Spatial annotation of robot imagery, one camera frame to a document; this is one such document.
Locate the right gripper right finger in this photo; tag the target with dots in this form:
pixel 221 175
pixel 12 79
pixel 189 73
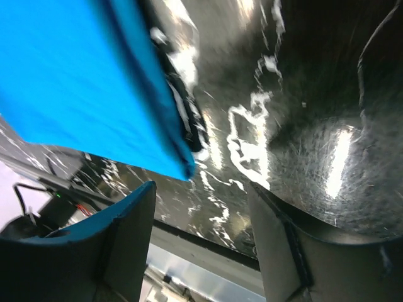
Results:
pixel 302 258

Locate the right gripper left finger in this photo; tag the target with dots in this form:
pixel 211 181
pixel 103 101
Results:
pixel 101 258

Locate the blue t-shirt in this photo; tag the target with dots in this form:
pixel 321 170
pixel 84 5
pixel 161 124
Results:
pixel 85 75

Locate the black marble pattern mat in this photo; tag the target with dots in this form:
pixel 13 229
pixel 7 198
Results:
pixel 302 97

